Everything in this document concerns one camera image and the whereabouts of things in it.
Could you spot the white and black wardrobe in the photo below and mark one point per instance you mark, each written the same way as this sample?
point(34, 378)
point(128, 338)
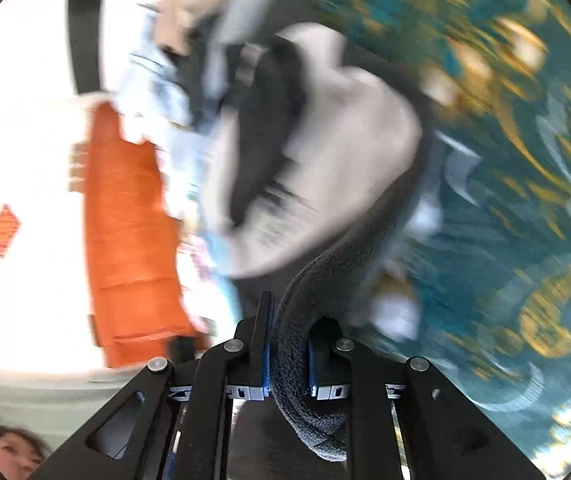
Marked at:
point(56, 56)

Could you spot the teal floral bed blanket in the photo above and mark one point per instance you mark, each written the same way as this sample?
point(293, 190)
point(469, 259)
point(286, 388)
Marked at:
point(494, 277)

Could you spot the red wall decoration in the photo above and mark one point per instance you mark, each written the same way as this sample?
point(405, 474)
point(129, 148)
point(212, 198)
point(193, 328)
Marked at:
point(9, 225)

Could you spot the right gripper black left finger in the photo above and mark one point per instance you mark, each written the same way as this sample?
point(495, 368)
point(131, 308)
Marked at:
point(172, 421)

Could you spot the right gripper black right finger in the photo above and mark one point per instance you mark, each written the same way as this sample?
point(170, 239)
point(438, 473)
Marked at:
point(406, 419)

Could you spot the dark grey garment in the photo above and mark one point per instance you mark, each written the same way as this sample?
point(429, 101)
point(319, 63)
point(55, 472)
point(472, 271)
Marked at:
point(206, 72)

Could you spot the black and white fleece jacket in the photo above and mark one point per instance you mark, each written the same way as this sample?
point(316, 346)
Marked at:
point(319, 161)

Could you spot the light blue floral duvet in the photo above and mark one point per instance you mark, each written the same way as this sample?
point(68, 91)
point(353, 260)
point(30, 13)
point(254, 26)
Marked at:
point(227, 186)

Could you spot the person's face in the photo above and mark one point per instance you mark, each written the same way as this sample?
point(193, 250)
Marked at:
point(21, 453)

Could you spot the orange wooden headboard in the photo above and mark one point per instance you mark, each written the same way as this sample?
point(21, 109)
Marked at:
point(131, 247)

